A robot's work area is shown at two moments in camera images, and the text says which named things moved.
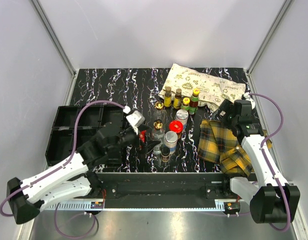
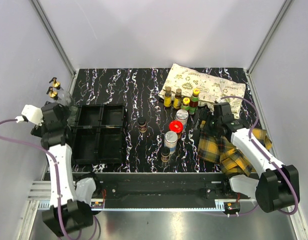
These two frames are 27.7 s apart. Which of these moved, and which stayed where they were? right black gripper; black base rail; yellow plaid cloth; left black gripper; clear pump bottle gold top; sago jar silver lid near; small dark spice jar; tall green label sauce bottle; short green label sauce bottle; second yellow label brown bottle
Moved: right black gripper; clear pump bottle gold top; left black gripper
Stayed: yellow plaid cloth; sago jar silver lid near; short green label sauce bottle; tall green label sauce bottle; small dark spice jar; second yellow label brown bottle; black base rail
